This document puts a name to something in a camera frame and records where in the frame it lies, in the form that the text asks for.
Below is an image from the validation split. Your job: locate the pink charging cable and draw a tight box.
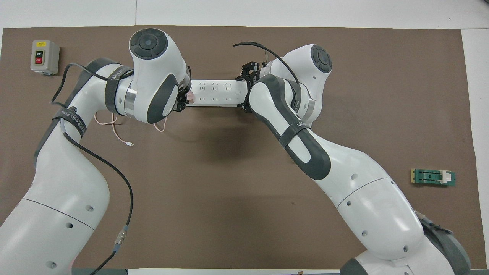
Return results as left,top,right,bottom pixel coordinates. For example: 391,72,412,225
94,110,168,147

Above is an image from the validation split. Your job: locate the green knife switch yellow base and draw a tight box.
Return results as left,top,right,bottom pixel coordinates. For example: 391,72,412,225
411,168,457,188

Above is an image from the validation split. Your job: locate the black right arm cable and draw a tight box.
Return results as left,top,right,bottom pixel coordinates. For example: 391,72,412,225
232,41,302,85

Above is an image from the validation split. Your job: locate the grey push-button switch box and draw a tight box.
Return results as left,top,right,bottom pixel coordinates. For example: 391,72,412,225
30,40,60,76

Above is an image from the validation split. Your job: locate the brown table mat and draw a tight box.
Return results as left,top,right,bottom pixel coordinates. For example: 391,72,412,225
0,26,480,270

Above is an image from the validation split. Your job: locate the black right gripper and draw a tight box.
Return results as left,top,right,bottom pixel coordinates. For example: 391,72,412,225
235,61,269,113

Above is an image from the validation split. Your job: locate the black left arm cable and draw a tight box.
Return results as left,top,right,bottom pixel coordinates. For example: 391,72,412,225
50,62,134,275

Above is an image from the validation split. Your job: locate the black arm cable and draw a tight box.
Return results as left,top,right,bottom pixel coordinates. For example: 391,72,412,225
50,62,134,275
232,41,302,85

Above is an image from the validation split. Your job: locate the white power strip with cord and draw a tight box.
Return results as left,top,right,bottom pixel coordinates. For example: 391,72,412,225
189,79,249,107

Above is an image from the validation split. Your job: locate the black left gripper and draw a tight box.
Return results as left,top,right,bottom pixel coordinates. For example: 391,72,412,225
176,89,191,113

